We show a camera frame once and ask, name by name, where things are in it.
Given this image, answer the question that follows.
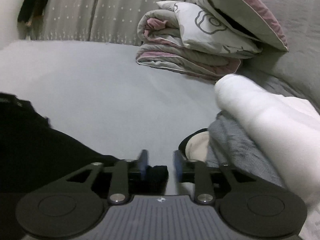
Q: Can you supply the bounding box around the black garment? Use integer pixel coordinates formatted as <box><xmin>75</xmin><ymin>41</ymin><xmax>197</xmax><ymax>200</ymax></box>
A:
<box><xmin>1</xmin><ymin>93</ymin><xmax>169</xmax><ymax>239</ymax></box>

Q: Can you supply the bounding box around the folded pink grey duvet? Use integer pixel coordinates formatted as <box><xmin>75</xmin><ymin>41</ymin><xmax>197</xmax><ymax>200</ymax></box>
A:
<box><xmin>135</xmin><ymin>0</ymin><xmax>266</xmax><ymax>81</ymax></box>

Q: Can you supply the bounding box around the grey quilted headboard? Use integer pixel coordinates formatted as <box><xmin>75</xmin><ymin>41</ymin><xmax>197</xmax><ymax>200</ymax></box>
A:
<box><xmin>238</xmin><ymin>0</ymin><xmax>319</xmax><ymax>110</ymax></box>

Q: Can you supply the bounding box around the grey patterned curtain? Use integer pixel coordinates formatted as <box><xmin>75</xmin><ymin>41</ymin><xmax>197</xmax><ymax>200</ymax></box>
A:
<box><xmin>29</xmin><ymin>0</ymin><xmax>186</xmax><ymax>46</ymax></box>

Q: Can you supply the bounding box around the pink grey pillow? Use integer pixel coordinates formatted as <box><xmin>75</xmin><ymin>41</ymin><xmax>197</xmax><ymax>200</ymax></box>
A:
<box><xmin>188</xmin><ymin>0</ymin><xmax>289</xmax><ymax>52</ymax></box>

